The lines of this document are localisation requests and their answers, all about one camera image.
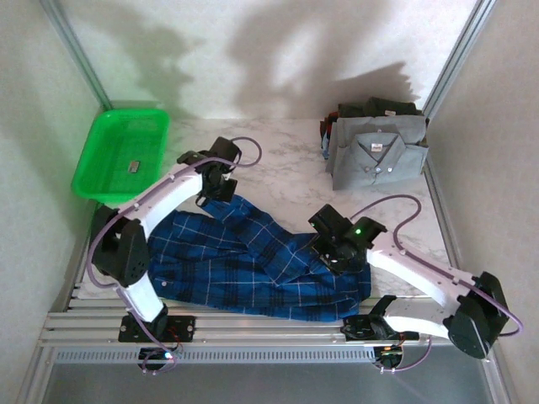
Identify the blue plaid long sleeve shirt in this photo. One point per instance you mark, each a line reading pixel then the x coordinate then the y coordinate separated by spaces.
pixel 219 273

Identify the grey shirt with label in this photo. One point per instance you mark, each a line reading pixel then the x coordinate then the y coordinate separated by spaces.
pixel 400 162

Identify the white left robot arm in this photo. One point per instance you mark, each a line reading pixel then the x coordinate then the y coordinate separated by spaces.
pixel 168 198

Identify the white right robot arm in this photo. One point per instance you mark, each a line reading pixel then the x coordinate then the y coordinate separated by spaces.
pixel 404 265

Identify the small grey tag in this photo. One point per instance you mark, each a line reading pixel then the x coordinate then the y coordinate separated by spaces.
pixel 135 167

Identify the green plastic basket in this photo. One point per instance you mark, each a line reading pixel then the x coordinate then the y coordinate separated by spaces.
pixel 105 139

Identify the red and dark folded shirt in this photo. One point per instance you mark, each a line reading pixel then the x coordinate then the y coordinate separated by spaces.
pixel 325 134

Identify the dark olive folded shirt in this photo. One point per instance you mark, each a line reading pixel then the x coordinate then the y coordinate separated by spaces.
pixel 379 105

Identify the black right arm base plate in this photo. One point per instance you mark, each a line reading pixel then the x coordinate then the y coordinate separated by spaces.
pixel 351 328

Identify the aluminium rail frame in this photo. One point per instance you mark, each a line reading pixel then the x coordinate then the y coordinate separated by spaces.
pixel 236 334

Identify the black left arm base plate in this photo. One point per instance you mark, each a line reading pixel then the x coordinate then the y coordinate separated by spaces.
pixel 185 328

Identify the aluminium corner post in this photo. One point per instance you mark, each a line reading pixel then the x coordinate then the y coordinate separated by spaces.
pixel 459 46
pixel 76 50

